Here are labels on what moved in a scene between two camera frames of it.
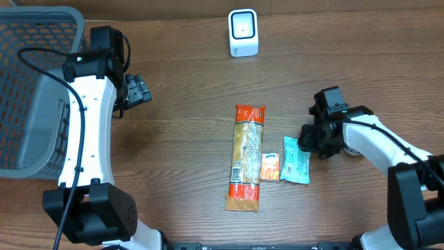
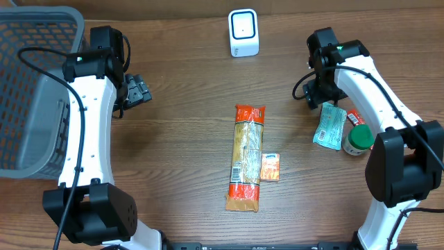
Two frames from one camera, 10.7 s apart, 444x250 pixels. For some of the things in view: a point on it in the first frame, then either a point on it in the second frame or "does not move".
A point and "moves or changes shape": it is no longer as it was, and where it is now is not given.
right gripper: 315,139 → 313,94
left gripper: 137,92 does not move
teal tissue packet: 295,164 moves or changes shape
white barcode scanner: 243,32 does not move
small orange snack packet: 270,166 does not move
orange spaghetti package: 244,190 does not move
